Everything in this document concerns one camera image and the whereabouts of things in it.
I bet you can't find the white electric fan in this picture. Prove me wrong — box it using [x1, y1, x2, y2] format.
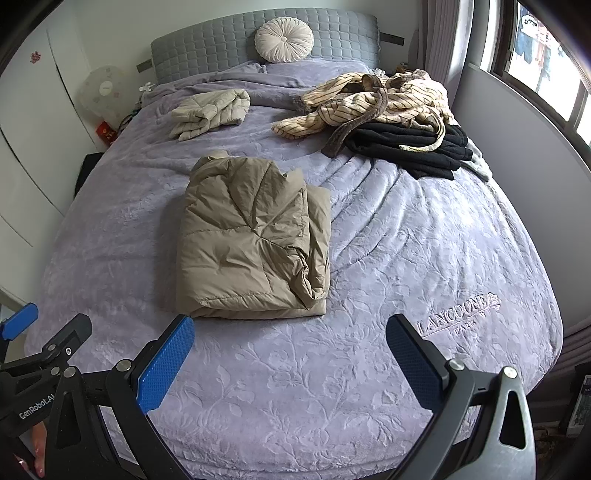
[77, 65, 137, 128]

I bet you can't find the person's left hand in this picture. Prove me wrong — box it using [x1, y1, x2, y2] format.
[31, 422, 47, 479]

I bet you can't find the purple embossed bedspread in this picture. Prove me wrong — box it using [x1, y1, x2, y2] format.
[25, 60, 563, 479]

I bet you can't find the beige striped robe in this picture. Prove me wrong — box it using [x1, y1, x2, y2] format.
[271, 69, 457, 157]

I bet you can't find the beige puffer jacket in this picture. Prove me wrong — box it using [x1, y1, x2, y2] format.
[176, 151, 332, 320]

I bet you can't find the grey quilted headboard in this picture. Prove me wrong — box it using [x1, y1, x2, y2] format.
[151, 8, 380, 84]

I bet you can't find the folded cream puffer jacket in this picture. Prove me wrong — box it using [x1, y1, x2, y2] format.
[169, 89, 250, 141]

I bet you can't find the white wardrobe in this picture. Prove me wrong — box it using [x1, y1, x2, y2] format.
[1, 5, 99, 304]

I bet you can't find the window with dark frame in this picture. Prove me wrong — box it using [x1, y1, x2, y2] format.
[493, 1, 590, 146]

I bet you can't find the grey curtain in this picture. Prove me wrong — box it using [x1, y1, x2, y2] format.
[417, 0, 474, 91]

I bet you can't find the red small box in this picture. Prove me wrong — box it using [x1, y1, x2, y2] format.
[95, 121, 118, 146]

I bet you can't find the black fleece garment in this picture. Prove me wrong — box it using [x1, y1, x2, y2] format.
[345, 121, 472, 180]

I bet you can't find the round white pleated cushion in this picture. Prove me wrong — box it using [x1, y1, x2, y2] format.
[254, 17, 315, 63]

